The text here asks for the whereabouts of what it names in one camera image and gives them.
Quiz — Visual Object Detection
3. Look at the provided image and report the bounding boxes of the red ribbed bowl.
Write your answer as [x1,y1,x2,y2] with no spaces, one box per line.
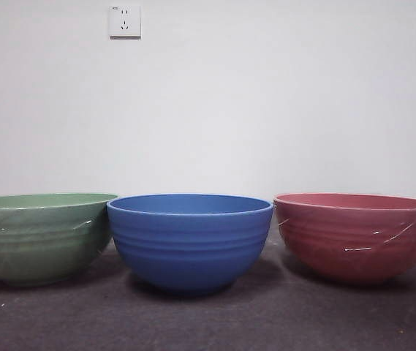
[273,192,416,286]

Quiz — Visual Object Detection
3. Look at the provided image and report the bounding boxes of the green ribbed bowl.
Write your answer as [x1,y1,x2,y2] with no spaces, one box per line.
[0,192,120,287]

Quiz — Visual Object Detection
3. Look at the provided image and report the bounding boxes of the blue ribbed bowl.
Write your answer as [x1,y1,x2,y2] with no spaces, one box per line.
[106,193,274,295]

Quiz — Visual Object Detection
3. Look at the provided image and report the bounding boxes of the white wall socket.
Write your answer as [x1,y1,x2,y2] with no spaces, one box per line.
[109,4,143,39]

